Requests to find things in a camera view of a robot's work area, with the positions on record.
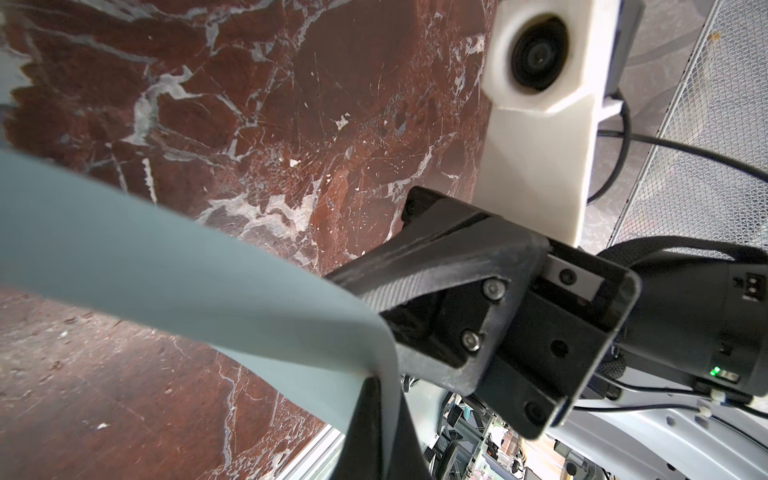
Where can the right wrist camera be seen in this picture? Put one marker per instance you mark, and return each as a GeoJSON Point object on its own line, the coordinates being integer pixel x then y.
{"type": "Point", "coordinates": [551, 70]}

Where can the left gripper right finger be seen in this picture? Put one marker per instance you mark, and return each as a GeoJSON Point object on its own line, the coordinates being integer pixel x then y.
{"type": "Point", "coordinates": [407, 461]}

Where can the light blue envelope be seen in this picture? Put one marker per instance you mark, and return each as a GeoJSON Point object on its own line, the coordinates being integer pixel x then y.
{"type": "Point", "coordinates": [81, 242]}

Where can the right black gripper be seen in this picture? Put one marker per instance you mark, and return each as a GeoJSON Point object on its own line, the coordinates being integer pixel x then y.
{"type": "Point", "coordinates": [490, 308]}

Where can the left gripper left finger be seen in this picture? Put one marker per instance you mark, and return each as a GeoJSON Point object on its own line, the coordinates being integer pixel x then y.
{"type": "Point", "coordinates": [361, 457]}

